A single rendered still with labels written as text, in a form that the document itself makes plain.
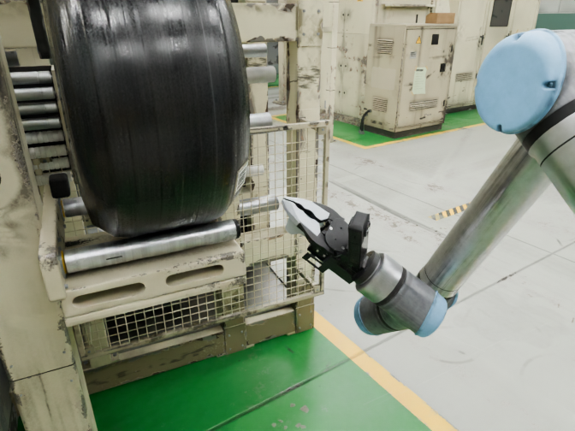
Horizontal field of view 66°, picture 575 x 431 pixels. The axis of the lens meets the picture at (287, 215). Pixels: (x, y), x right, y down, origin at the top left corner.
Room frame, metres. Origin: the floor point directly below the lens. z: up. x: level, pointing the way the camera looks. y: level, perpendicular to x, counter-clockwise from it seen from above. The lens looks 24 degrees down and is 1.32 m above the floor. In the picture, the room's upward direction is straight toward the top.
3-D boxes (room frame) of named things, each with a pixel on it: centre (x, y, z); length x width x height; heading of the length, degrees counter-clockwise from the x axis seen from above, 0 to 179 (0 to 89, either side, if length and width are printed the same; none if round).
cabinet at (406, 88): (5.61, -1.48, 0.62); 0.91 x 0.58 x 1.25; 124
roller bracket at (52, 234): (0.84, 0.49, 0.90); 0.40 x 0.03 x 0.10; 25
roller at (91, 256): (0.79, 0.27, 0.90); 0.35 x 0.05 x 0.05; 115
